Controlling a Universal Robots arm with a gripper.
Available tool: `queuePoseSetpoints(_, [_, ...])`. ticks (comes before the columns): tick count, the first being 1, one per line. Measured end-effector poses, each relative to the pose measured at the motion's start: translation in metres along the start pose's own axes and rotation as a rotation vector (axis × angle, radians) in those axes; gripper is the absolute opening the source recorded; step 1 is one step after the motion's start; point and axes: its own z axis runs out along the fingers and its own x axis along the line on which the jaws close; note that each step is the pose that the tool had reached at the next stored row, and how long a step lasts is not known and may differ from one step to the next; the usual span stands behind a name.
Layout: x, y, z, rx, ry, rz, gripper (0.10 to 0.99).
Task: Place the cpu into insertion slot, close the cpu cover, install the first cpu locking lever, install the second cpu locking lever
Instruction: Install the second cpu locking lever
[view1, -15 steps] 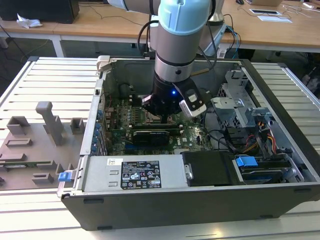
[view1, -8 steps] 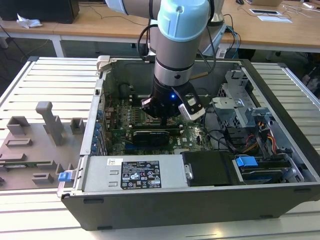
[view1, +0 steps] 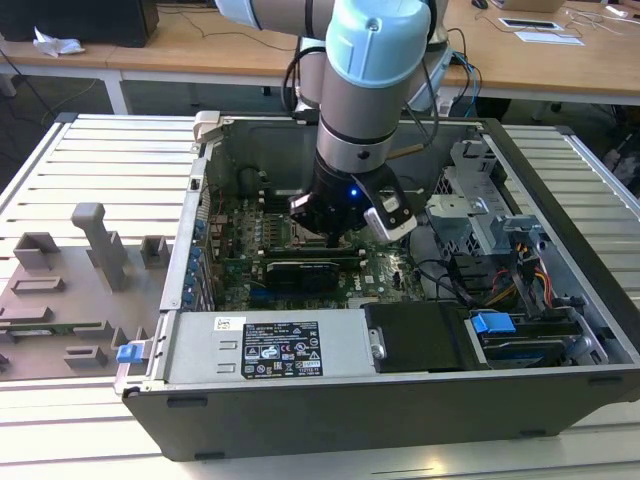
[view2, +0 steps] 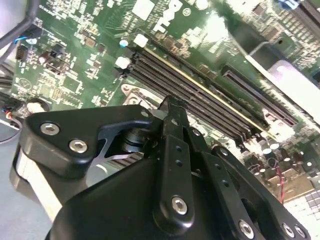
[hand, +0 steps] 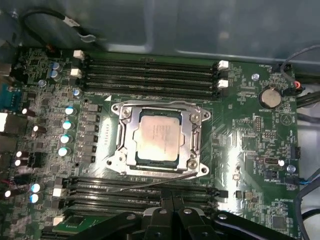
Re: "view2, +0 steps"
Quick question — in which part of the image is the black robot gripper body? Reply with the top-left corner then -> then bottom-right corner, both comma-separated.
44,157 -> 241,240

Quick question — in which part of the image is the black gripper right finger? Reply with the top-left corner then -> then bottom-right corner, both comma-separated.
186,126 -> 312,240

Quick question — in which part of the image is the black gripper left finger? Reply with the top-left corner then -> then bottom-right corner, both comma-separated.
19,95 -> 196,235

